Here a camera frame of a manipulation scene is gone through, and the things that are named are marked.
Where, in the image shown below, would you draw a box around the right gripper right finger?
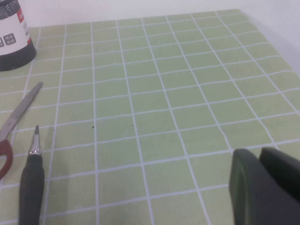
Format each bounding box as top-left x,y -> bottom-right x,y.
258,147 -> 300,203

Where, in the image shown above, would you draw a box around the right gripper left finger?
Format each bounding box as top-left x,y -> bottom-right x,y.
229,148 -> 300,225

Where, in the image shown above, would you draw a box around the red-handled scissors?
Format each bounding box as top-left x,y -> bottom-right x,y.
0,81 -> 44,181

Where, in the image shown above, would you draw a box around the green grid table mat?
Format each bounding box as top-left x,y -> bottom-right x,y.
0,8 -> 300,225

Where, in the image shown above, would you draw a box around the black mesh pen holder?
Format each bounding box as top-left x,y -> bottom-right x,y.
0,0 -> 38,72

